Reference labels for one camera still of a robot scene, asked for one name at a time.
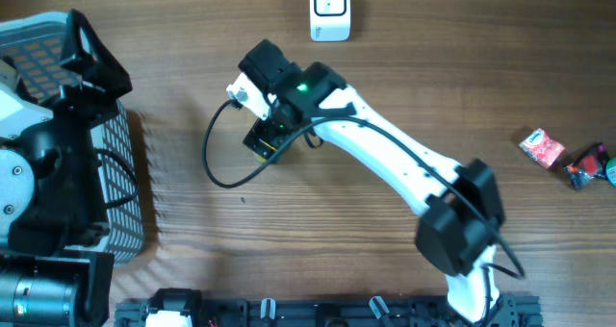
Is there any red white small carton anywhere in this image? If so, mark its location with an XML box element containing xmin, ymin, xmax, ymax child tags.
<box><xmin>519</xmin><ymin>128</ymin><xmax>565</xmax><ymax>169</ymax></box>

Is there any black red snack packet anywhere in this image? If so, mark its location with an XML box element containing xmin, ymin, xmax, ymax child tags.
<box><xmin>564</xmin><ymin>142</ymin><xmax>610</xmax><ymax>191</ymax></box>

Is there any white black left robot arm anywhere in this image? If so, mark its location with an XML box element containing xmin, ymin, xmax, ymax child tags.
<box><xmin>1</xmin><ymin>10</ymin><xmax>136</xmax><ymax>326</ymax></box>

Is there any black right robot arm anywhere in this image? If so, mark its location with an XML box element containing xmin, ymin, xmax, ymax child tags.
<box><xmin>227</xmin><ymin>39</ymin><xmax>525</xmax><ymax>326</ymax></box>

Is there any white barcode scanner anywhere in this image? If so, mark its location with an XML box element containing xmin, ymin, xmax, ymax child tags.
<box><xmin>309</xmin><ymin>0</ymin><xmax>351</xmax><ymax>41</ymax></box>

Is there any grey plastic basket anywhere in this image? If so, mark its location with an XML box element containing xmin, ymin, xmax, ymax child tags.
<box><xmin>1</xmin><ymin>12</ymin><xmax>144</xmax><ymax>264</ymax></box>

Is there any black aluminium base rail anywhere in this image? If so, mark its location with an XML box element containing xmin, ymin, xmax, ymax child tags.
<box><xmin>114</xmin><ymin>288</ymin><xmax>544</xmax><ymax>327</ymax></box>

